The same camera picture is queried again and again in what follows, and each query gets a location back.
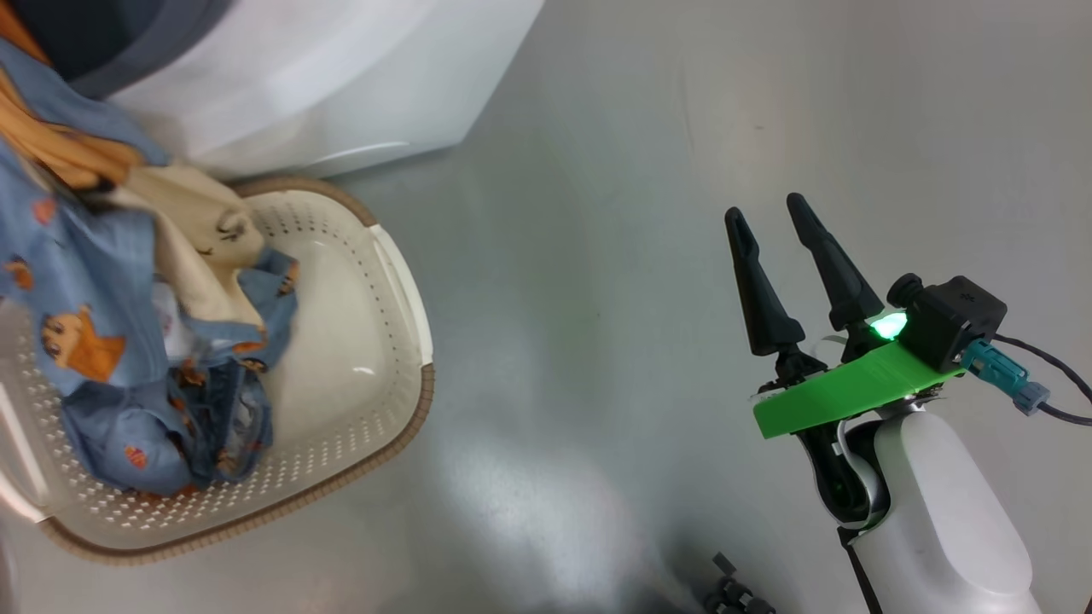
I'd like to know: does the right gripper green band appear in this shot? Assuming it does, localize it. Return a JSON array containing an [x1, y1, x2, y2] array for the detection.
[[724, 193, 967, 441]]

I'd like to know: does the cream cartoon print garment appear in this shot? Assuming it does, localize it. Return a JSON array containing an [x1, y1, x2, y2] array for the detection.
[[107, 165, 267, 332]]

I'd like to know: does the blue cartoon print garment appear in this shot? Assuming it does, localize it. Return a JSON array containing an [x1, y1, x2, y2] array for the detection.
[[0, 38, 301, 500]]

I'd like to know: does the orange garment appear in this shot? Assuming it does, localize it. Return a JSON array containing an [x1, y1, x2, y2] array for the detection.
[[0, 13, 148, 190]]

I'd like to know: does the cream perforated laundry basket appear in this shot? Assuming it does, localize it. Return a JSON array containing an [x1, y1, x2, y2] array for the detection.
[[0, 177, 436, 565]]

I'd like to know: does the white front-load washing machine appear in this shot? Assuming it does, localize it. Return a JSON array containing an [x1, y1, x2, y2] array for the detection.
[[0, 0, 547, 182]]

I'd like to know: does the black cable with teal connector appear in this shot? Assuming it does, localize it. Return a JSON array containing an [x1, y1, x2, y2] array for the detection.
[[962, 334, 1092, 427]]

